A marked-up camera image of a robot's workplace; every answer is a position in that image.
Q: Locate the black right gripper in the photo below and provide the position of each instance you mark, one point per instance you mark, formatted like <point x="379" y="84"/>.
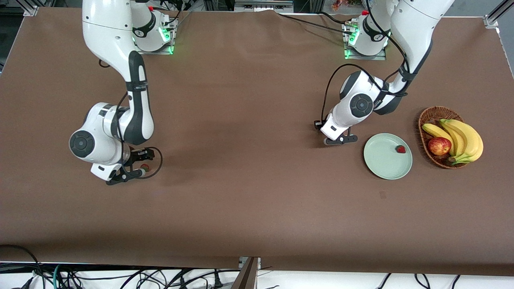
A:
<point x="137" y="155"/>

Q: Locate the red strawberry green leaves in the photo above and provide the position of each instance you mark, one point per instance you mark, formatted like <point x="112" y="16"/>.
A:
<point x="400" y="149"/>
<point x="145" y="167"/>

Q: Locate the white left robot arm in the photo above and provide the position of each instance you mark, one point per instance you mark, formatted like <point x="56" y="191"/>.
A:
<point x="413" y="28"/>

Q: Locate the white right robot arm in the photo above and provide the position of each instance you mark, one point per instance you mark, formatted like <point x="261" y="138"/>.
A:
<point x="108" y="32"/>

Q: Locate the pale green round plate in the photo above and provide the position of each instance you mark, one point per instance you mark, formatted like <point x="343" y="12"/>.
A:
<point x="383" y="158"/>

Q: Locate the table cover cloth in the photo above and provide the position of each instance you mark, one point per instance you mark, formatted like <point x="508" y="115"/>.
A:
<point x="257" y="180"/>

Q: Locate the brown wicker basket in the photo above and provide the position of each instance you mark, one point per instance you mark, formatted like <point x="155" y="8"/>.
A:
<point x="431" y="114"/>

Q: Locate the red apple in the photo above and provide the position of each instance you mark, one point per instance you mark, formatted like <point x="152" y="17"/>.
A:
<point x="439" y="146"/>

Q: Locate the red orange background items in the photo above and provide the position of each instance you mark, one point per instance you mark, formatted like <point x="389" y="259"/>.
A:
<point x="337" y="5"/>

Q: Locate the yellow banana bunch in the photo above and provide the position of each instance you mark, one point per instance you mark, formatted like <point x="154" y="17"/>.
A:
<point x="468" y="140"/>

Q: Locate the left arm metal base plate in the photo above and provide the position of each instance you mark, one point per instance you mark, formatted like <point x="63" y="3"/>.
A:
<point x="375" y="57"/>

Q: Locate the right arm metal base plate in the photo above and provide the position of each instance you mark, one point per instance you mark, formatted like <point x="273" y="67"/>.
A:
<point x="160" y="51"/>

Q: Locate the grey metal frame device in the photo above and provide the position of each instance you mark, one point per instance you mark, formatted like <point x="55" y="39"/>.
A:
<point x="263" y="6"/>

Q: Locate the aluminium frame post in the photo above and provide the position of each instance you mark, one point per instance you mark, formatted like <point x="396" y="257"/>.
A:
<point x="247" y="277"/>

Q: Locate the aluminium corner bracket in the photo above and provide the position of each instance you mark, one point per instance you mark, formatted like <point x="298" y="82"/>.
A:
<point x="490" y="22"/>
<point x="30" y="11"/>

